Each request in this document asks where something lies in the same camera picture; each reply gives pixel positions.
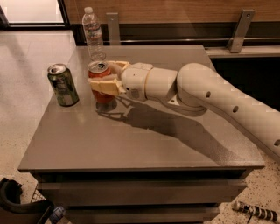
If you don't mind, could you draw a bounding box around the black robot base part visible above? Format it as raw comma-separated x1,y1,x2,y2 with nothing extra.
0,177,55,224

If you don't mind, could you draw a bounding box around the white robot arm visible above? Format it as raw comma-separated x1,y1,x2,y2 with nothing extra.
87,61,280,161

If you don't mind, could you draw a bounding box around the clear plastic water bottle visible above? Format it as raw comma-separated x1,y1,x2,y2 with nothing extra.
82,7,106,61

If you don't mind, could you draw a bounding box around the grey drawer cabinet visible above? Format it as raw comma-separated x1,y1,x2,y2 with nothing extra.
19,47,264,224

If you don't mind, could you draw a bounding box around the left metal wall bracket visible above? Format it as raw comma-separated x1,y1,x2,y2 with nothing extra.
106,12,121,46

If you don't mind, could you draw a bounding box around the red coke can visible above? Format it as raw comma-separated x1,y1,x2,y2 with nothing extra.
87,61,114,103

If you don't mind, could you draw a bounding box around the blue cylindrical object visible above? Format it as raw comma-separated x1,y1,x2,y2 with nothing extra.
49,206,65,224

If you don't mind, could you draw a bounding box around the black white striped stick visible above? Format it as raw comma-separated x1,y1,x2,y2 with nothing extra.
232,201,280,223

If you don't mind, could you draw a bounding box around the green soda can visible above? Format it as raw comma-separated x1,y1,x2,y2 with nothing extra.
47,64,79,107

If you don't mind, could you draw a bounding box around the right metal wall bracket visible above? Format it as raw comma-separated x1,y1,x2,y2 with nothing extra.
227,9,256,53

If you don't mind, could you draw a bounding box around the metal wall bracket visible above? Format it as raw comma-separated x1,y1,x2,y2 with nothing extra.
106,12,121,46
227,9,256,53

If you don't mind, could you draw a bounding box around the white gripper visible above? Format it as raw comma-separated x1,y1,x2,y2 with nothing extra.
87,61,153,101

